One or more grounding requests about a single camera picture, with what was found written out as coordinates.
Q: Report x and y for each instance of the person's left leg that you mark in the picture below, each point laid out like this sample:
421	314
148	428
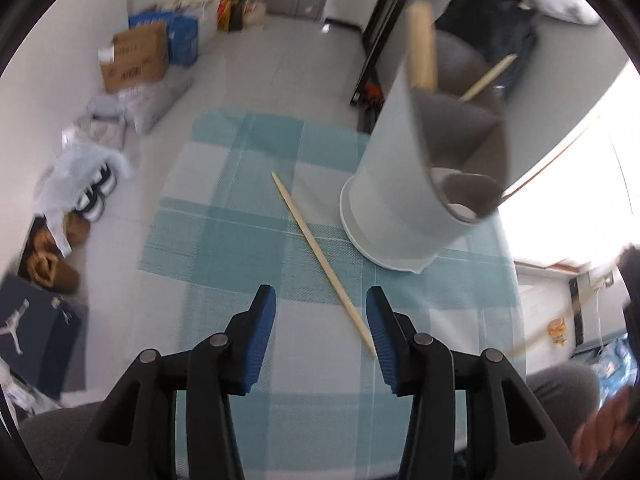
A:
70	440

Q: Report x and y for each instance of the brown slipper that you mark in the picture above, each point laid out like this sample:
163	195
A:
52	265
77	227

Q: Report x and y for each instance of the black backpack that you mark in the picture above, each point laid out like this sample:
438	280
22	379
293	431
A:
500	25

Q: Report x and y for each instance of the black door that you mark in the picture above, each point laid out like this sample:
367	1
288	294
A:
390	20

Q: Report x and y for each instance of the grey parcel bag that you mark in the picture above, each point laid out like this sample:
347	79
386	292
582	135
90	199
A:
160	100

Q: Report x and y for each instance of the brown cardboard box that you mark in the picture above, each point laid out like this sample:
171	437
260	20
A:
135	60

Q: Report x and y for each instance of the blue cardboard box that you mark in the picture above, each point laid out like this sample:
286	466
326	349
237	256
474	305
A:
182	40

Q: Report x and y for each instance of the blue white checked tablecloth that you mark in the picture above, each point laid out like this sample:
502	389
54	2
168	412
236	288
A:
225	240

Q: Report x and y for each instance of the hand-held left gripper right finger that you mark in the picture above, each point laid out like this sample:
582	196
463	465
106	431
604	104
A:
385	340

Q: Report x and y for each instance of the person's right hand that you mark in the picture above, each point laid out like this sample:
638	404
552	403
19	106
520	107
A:
605	430

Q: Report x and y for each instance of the white grey utensil holder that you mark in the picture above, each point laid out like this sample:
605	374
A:
400	185

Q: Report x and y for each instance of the bright window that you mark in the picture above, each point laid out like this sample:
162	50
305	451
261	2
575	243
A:
575	185

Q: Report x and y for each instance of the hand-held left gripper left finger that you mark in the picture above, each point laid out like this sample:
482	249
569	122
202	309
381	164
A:
257	340

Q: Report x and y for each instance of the small orange packet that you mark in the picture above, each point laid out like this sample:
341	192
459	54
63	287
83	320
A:
557	332

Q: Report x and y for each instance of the black white sneaker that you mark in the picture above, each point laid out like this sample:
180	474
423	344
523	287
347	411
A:
105	182
92	207

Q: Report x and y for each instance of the white plastic bag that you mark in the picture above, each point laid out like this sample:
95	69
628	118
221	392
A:
75	165

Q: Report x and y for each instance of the dark blue shoe box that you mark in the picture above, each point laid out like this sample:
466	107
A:
30	330

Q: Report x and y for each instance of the white parcel bag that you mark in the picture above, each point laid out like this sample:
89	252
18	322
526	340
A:
95	132

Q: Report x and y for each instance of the translucent plastic bag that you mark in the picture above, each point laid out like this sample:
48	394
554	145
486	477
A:
255	15

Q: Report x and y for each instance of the person's leg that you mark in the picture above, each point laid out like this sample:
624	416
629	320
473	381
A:
70	440
565	390

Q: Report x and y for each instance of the red yellow bag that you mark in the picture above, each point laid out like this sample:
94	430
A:
230	15

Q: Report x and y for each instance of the person's right leg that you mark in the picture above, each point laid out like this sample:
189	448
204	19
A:
565	390

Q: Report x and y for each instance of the blue patterned plastic bag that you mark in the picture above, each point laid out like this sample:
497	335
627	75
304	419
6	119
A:
612	362

